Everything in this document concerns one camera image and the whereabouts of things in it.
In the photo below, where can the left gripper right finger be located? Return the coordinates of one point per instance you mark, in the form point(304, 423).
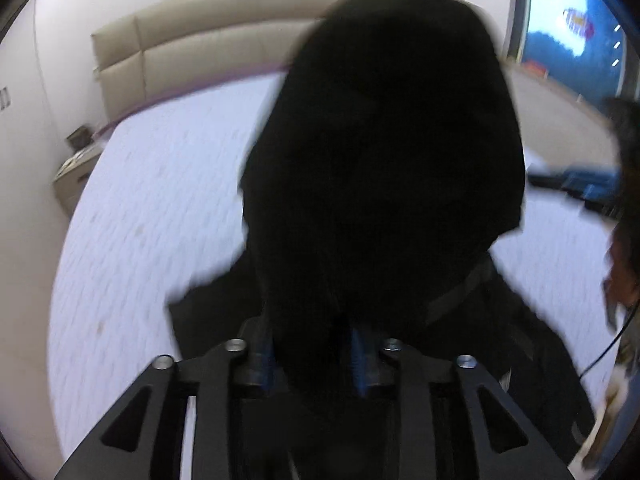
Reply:
point(438, 419)

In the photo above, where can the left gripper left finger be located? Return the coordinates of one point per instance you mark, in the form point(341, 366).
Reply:
point(208, 408)

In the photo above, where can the black hooded jacket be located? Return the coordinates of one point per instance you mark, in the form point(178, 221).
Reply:
point(390, 163)

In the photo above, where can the person's right hand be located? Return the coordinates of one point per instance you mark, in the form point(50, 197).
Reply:
point(621, 286)

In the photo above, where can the window with round sticker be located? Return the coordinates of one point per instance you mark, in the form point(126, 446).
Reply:
point(579, 44)

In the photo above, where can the floral quilted bed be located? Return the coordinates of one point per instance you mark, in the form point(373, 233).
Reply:
point(160, 212)

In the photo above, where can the beige nightstand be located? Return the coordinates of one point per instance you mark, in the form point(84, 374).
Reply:
point(72, 177)

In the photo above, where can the dark box on nightstand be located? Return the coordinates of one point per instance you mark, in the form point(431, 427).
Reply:
point(80, 138)

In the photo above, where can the beige padded headboard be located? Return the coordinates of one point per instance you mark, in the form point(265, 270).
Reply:
point(179, 45)

